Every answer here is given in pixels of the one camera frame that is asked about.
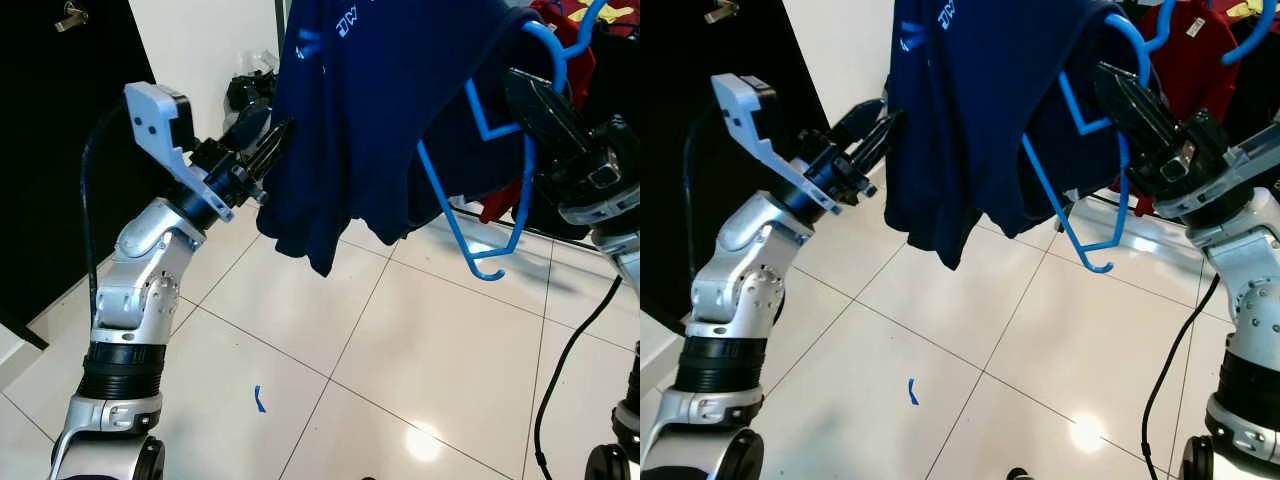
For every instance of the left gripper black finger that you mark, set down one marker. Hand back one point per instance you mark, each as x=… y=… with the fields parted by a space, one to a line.
x=885 y=148
x=273 y=152
x=250 y=125
x=860 y=122

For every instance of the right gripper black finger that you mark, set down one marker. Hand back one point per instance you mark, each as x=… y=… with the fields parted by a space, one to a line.
x=540 y=125
x=1135 y=122
x=562 y=108
x=1155 y=105

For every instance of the blue plastic hanger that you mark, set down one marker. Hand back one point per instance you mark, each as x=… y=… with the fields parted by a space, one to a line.
x=597 y=20
x=1068 y=100
x=474 y=108
x=1168 y=25

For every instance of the navy blue printed t-shirt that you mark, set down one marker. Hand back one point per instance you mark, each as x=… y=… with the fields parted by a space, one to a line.
x=380 y=110
x=1000 y=110

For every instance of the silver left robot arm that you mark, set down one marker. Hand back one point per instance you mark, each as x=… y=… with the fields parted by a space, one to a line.
x=140 y=290
x=740 y=290

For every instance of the red t-shirt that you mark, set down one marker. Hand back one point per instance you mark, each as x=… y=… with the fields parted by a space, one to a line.
x=583 y=65
x=1200 y=80

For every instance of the black door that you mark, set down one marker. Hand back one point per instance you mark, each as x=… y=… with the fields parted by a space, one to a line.
x=60 y=150
x=690 y=120

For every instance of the red shirt large yellow print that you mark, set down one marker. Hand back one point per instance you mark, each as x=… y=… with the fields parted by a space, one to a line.
x=1260 y=8
x=620 y=12

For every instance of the blue tape floor mark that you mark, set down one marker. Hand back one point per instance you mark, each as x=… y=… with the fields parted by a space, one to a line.
x=260 y=400

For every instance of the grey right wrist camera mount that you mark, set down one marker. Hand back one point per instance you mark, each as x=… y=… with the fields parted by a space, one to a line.
x=1230 y=180
x=610 y=212

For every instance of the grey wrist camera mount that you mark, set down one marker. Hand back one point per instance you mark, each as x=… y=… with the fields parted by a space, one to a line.
x=1230 y=180
x=155 y=115
x=740 y=105
x=610 y=212

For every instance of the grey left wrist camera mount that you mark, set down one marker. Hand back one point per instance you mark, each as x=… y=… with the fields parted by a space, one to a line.
x=740 y=105
x=155 y=115

